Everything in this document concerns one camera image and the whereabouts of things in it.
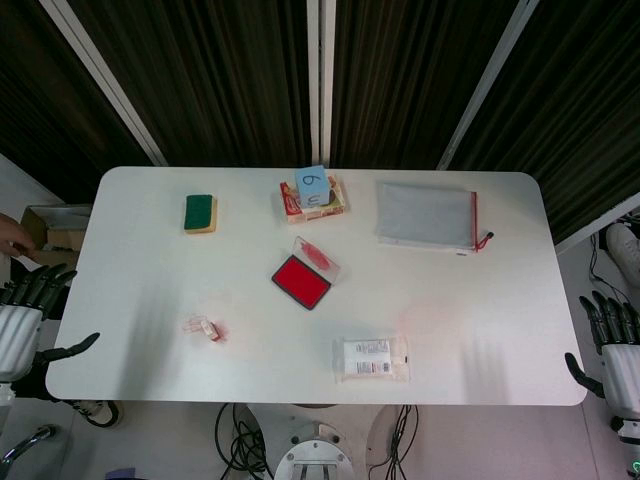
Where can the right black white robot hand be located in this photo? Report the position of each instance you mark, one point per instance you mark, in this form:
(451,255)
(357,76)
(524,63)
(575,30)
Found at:
(622,370)

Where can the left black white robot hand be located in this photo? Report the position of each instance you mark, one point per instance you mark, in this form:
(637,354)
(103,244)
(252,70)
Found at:
(20,335)

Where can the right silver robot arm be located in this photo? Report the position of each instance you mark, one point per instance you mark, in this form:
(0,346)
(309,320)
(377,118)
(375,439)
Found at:
(627,430)

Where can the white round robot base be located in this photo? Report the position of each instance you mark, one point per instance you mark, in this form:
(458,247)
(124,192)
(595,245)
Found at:
(320,450)

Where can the bare person hand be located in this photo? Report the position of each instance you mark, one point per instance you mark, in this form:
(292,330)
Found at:
(12,235)

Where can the brown cardboard box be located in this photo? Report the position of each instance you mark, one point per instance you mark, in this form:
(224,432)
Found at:
(55,235)

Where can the chrome curved metal bar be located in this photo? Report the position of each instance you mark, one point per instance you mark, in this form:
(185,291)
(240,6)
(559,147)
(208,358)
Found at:
(27,442)

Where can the black white sneaker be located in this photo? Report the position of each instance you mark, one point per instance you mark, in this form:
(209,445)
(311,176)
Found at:
(102,412)

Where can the green yellow sponge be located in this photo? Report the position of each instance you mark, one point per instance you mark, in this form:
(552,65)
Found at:
(200,214)

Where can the clear plastic wipes packet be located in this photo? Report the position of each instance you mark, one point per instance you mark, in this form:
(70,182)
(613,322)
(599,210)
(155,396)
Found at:
(372,360)

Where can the grey zip pouch red zipper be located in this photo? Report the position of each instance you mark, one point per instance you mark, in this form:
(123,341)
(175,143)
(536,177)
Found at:
(425,215)

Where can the red ink pad clear lid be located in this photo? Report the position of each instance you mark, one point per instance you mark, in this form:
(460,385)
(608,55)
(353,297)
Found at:
(300,280)

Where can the red white printed box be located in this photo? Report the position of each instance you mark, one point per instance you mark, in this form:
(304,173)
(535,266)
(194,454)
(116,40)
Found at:
(320,214)

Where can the blue numbered foam cube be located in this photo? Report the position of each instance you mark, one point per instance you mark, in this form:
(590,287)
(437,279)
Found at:
(313,187)

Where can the white partition frame post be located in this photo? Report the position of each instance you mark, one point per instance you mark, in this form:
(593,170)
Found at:
(595,227)
(105,80)
(321,80)
(487,85)

